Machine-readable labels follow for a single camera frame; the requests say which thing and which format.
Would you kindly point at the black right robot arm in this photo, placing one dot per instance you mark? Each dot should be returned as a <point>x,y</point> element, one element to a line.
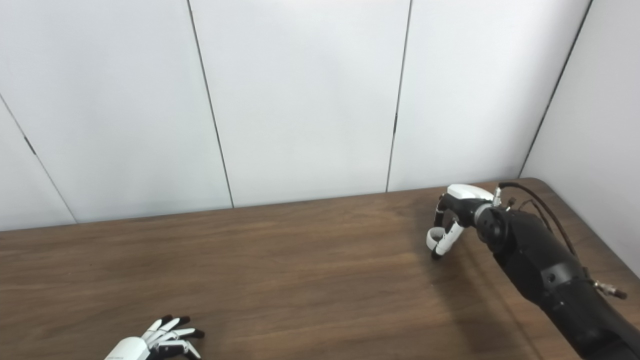
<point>540,260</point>

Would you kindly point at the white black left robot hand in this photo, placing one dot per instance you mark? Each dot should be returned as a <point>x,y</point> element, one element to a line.
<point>130,350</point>

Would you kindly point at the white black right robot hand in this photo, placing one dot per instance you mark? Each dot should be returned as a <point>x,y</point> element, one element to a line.
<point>465,195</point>

